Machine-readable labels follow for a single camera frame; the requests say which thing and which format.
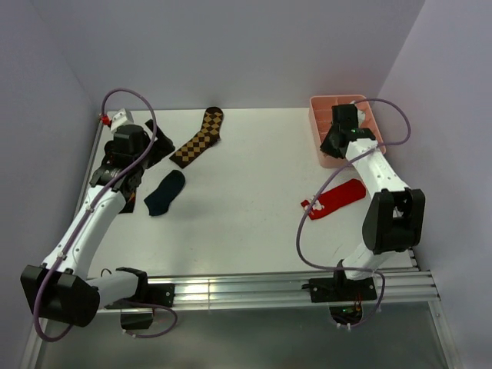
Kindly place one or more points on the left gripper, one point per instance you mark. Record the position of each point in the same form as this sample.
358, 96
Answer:
160, 148

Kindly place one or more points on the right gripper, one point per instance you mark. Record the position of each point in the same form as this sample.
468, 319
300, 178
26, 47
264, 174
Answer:
325, 147

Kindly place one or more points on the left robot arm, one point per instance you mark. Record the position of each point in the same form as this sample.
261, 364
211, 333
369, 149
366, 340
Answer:
60, 289

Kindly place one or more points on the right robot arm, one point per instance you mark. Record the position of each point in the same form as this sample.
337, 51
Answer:
394, 219

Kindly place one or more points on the pink compartment tray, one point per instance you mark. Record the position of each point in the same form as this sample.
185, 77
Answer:
320, 118

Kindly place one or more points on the brown tan argyle sock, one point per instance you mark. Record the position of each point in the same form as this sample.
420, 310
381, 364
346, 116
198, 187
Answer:
206, 137

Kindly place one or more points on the dark navy ankle sock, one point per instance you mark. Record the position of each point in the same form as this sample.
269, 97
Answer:
158, 202

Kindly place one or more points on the red orange argyle sock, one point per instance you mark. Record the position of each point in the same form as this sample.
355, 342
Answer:
125, 200

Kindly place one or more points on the red santa sock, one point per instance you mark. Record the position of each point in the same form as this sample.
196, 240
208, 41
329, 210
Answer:
337, 198

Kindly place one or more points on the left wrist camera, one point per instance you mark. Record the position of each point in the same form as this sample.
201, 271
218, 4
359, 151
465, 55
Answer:
120, 118

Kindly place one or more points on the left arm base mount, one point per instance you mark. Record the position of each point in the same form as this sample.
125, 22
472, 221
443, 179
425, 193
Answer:
138, 314

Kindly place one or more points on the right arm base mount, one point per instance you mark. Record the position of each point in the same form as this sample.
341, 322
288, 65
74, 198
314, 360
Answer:
339, 289

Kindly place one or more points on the aluminium frame rail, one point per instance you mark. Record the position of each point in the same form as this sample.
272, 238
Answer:
284, 290

